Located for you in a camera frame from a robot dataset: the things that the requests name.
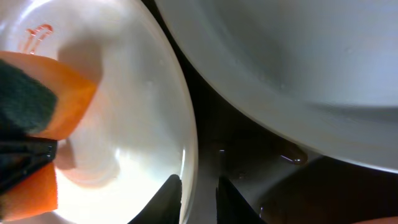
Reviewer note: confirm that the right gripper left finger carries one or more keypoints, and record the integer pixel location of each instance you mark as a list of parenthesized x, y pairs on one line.
[(164, 207)]

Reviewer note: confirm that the white plate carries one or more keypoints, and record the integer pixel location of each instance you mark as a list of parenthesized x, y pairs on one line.
[(139, 129), (322, 73)]

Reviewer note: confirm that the orange green scrub sponge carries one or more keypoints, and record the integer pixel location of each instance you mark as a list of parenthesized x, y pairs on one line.
[(40, 98)]

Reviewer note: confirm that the dark brown serving tray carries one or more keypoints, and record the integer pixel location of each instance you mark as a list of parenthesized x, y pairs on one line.
[(282, 180)]

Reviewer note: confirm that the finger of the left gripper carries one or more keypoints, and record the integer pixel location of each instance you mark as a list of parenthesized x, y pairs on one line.
[(22, 156)]

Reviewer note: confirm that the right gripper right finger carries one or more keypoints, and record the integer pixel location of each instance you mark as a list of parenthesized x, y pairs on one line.
[(231, 206)]

